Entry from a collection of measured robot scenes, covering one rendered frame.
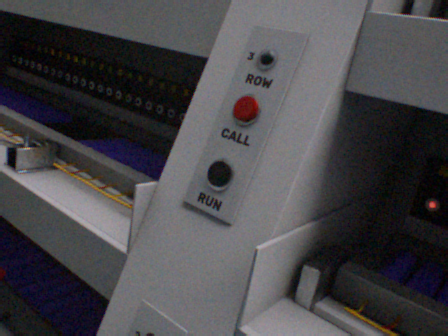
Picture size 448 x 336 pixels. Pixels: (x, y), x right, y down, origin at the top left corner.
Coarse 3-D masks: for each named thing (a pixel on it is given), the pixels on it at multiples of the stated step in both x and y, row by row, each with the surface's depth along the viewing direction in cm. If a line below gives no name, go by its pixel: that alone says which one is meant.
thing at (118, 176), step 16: (0, 112) 49; (16, 112) 50; (16, 128) 47; (32, 128) 45; (48, 128) 46; (64, 144) 42; (80, 144) 43; (64, 160) 42; (80, 160) 41; (96, 160) 39; (112, 160) 40; (96, 176) 39; (112, 176) 38; (128, 176) 37; (144, 176) 37; (128, 192) 36
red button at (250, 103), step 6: (246, 96) 26; (240, 102) 26; (246, 102) 26; (252, 102) 25; (234, 108) 26; (240, 108) 26; (246, 108) 26; (252, 108) 25; (234, 114) 26; (240, 114) 26; (246, 114) 26; (252, 114) 25; (240, 120) 26; (246, 120) 26
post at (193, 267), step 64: (256, 0) 28; (320, 0) 25; (320, 64) 24; (192, 128) 28; (320, 128) 24; (384, 128) 34; (256, 192) 25; (320, 192) 27; (384, 192) 40; (128, 256) 29; (192, 256) 26; (128, 320) 28; (192, 320) 25
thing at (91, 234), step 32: (64, 96) 65; (160, 128) 53; (0, 160) 41; (0, 192) 39; (32, 192) 36; (64, 192) 37; (96, 192) 38; (32, 224) 36; (64, 224) 33; (96, 224) 32; (128, 224) 33; (64, 256) 34; (96, 256) 31; (96, 288) 32
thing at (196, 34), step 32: (0, 0) 48; (32, 0) 44; (64, 0) 40; (96, 0) 38; (128, 0) 35; (160, 0) 33; (192, 0) 31; (224, 0) 29; (128, 32) 35; (160, 32) 33; (192, 32) 31
